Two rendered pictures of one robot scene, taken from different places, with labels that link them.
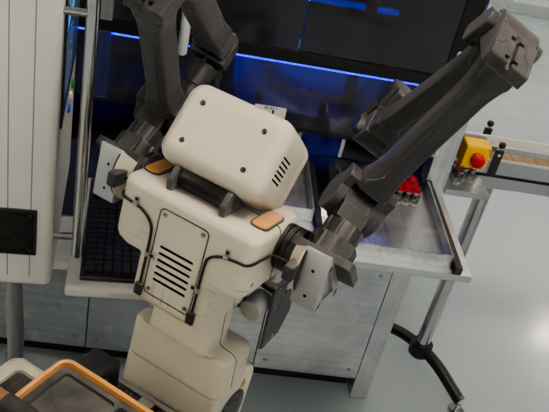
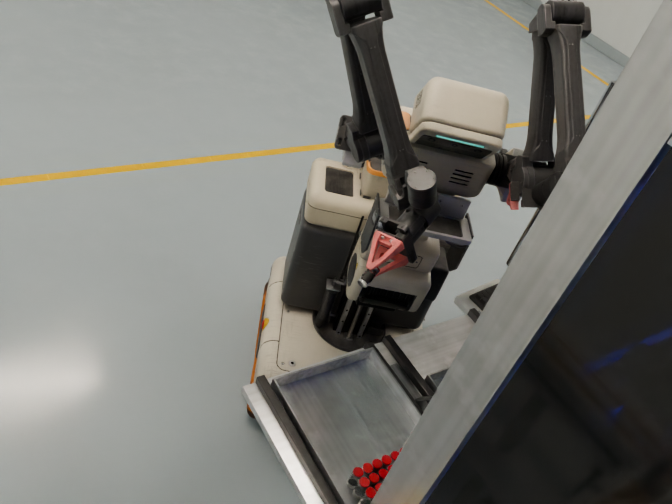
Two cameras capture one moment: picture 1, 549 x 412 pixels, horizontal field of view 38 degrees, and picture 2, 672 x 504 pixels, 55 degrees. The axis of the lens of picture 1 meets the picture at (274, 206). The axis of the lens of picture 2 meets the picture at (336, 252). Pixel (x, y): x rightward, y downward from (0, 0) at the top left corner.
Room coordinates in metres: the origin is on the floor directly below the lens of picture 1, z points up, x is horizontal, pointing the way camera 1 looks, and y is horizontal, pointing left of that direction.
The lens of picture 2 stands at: (2.33, -0.91, 1.99)
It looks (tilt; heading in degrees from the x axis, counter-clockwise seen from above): 39 degrees down; 145
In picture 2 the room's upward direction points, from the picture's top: 19 degrees clockwise
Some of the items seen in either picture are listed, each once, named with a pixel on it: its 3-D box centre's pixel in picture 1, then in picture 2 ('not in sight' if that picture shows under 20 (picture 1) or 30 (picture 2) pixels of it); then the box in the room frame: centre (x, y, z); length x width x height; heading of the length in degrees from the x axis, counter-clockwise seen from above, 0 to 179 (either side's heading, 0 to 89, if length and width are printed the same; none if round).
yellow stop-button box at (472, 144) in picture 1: (473, 151); not in sight; (2.01, -0.51, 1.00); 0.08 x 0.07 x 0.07; 9
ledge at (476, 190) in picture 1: (461, 181); not in sight; (2.06, -0.52, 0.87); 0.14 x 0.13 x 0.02; 9
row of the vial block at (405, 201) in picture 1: (386, 194); (387, 463); (1.83, -0.29, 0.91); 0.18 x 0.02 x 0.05; 98
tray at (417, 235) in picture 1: (390, 214); (363, 429); (1.75, -0.30, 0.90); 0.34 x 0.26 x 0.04; 8
